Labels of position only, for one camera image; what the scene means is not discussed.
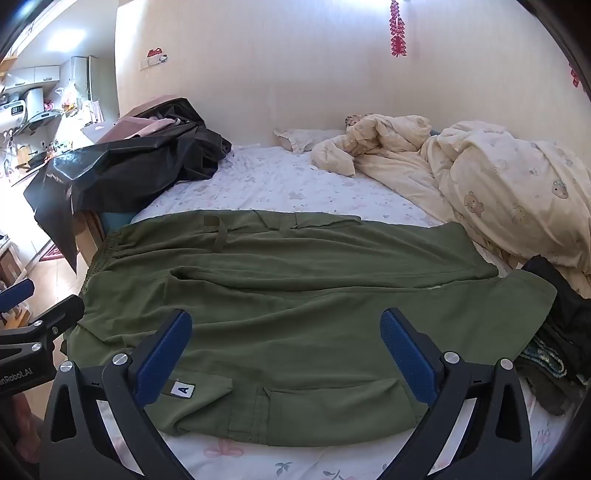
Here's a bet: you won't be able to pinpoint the teal mattress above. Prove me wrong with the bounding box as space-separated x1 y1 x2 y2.
102 211 136 234

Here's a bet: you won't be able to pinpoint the silver laptop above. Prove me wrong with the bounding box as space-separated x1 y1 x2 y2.
81 121 118 145

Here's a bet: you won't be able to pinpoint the green pants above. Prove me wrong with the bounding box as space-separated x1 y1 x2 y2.
67 210 557 448

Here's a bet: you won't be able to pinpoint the frilled pillow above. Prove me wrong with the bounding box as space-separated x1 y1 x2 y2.
273 128 347 154

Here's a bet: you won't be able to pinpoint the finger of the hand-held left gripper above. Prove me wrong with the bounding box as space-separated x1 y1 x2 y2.
0 294 86 360
0 279 36 311

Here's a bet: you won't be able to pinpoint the range hood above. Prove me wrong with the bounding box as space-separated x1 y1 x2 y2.
25 110 63 132

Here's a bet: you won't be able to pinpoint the pink cloth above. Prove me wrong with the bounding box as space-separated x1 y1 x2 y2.
95 116 181 145

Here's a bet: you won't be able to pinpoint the white refrigerator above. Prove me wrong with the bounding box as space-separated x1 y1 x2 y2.
71 55 114 127

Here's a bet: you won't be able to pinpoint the white plastic bag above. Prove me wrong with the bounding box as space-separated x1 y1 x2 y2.
56 78 79 109

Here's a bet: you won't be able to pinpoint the dark clothes pile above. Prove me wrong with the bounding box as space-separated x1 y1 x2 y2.
515 255 591 416

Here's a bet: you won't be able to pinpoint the wall socket with red item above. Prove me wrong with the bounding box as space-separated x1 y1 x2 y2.
140 47 168 70

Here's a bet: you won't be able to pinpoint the white kitchen cabinets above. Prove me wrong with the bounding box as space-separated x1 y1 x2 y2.
4 65 61 88

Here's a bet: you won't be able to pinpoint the white water heater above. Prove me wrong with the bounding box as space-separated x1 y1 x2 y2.
8 87 44 127

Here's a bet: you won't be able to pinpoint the cream bear print duvet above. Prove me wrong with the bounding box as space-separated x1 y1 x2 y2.
310 113 591 298

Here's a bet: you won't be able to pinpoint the black wok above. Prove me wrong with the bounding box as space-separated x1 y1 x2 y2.
16 150 51 169

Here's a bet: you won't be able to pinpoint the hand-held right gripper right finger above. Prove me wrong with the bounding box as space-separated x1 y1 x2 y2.
379 307 548 480

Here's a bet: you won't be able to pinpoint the black jacket pile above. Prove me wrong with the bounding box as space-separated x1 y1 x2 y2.
23 98 232 274

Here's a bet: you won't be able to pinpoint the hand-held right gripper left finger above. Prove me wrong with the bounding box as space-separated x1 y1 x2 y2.
42 308 195 480

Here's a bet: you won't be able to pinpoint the floral bed sheet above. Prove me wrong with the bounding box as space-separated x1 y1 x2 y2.
85 144 561 480

